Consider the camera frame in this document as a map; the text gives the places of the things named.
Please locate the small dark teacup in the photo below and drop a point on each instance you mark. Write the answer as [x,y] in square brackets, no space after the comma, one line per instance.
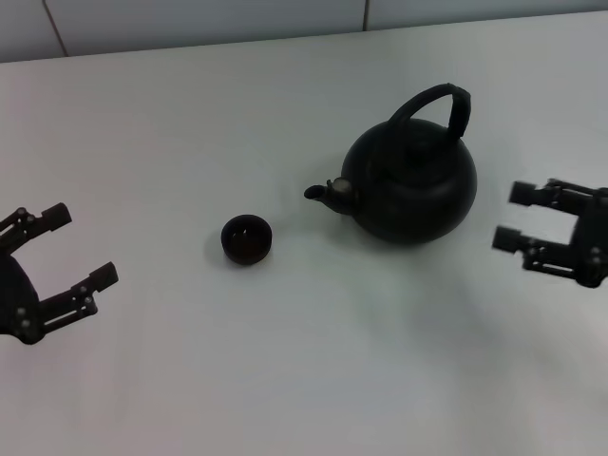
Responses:
[247,240]

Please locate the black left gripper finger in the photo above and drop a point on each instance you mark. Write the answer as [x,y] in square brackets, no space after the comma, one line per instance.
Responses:
[81,297]
[43,221]

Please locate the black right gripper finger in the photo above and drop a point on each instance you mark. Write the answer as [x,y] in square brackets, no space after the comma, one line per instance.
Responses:
[508,240]
[522,194]

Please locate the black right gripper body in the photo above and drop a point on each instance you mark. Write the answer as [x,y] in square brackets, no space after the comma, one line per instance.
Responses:
[594,237]

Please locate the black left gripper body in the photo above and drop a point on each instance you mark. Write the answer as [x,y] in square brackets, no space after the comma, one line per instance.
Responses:
[16,299]

